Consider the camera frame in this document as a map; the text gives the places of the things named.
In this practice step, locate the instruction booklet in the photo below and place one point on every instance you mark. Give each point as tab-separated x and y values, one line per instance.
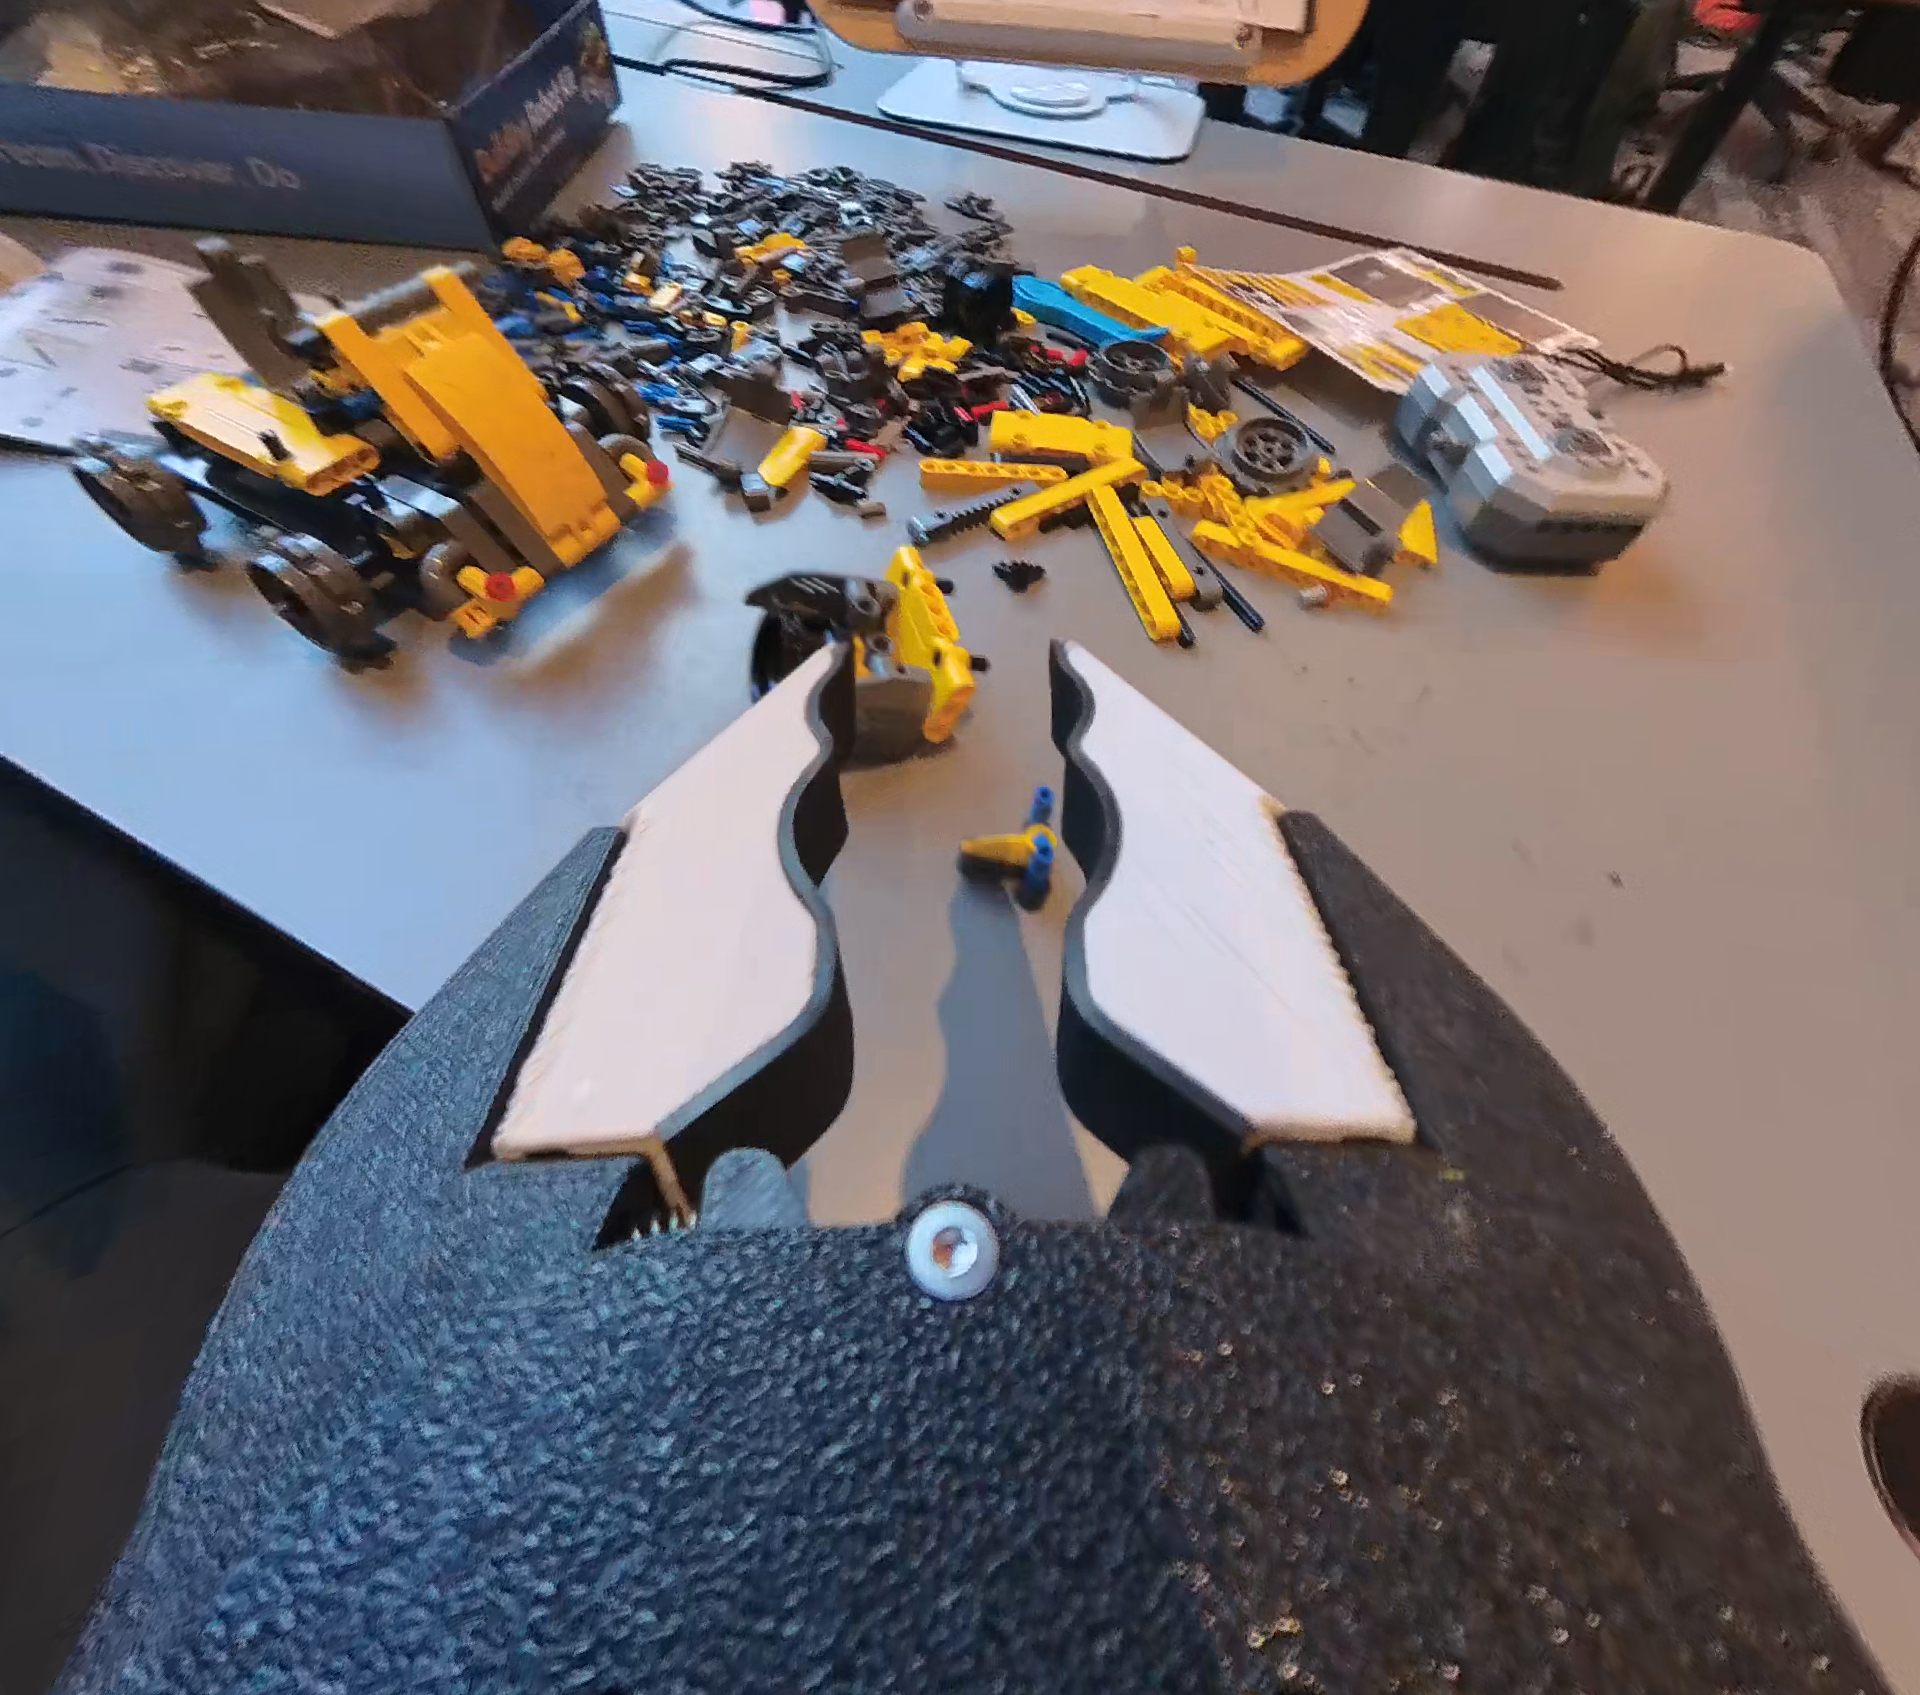
90	332

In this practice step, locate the grey battery box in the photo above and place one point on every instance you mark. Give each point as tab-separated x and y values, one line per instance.
1546	467

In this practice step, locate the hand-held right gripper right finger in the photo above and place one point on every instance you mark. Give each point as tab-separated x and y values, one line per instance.
1231	960

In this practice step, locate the pile of yellow beams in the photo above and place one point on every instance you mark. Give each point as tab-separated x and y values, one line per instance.
1120	549

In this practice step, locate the yellow wedge piece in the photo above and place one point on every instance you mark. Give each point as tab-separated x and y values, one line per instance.
998	848

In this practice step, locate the grey wheel hub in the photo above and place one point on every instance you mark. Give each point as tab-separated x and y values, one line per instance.
1127	369
1267	451

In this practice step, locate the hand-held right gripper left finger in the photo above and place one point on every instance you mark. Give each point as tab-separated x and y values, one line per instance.
675	960

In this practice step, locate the dark gear rack piece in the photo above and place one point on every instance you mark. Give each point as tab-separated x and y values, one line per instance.
959	520

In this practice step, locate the yellow sticker sheet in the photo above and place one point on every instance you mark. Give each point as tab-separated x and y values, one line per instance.
1426	308

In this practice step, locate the silver monitor stand base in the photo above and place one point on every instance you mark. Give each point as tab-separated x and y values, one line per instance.
1051	112

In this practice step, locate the person's legs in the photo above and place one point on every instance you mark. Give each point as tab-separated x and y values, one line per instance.
151	1051

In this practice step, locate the yellow grey wheel assembly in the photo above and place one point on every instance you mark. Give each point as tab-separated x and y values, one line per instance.
915	639

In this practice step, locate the dark blue kit box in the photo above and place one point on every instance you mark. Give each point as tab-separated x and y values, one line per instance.
225	157

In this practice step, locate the black desk grommet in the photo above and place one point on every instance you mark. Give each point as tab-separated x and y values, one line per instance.
1894	1456

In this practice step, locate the black wheel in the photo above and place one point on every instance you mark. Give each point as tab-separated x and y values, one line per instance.
979	301

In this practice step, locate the yellow toy brick car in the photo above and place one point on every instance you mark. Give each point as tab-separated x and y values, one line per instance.
481	406

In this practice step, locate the blue brick separator tool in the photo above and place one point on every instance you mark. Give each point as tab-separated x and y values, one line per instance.
1075	308

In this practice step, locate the small black connector piece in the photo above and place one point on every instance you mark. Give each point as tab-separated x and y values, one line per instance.
1020	577

